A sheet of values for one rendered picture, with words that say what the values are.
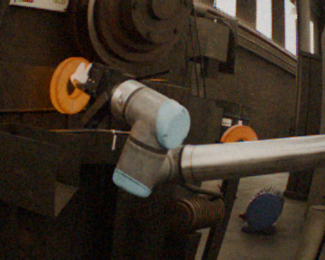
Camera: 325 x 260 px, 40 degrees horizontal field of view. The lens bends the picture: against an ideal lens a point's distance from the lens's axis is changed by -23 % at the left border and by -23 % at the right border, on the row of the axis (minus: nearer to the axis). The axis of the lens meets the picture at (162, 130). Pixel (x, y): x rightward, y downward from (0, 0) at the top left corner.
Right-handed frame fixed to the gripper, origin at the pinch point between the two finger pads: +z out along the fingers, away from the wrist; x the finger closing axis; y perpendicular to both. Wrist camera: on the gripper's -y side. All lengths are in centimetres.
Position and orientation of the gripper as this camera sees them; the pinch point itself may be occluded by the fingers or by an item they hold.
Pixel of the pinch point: (73, 78)
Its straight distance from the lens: 139.6
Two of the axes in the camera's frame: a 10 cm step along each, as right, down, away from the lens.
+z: -7.1, -4.2, 5.6
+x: -6.0, -0.5, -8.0
